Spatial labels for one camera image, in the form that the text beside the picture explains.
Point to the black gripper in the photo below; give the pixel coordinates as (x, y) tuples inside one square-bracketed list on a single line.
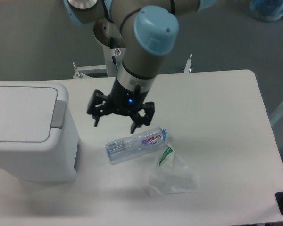
[(124, 102)]

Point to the white plastic trash can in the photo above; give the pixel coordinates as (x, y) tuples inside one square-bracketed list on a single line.
[(39, 140)]

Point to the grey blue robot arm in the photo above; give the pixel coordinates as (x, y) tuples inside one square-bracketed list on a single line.
[(148, 29)]

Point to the clear plastic water bottle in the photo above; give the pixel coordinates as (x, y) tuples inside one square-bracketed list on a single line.
[(137, 145)]

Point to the crumpled clear plastic bag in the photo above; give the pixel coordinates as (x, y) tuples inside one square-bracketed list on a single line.
[(170, 174)]

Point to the blue plastic bag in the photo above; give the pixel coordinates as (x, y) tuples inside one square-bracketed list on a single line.
[(267, 10)]

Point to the white metal base frame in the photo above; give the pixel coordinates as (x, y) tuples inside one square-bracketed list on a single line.
[(99, 71)]

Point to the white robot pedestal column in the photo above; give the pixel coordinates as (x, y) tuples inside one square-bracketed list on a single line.
[(108, 36)]

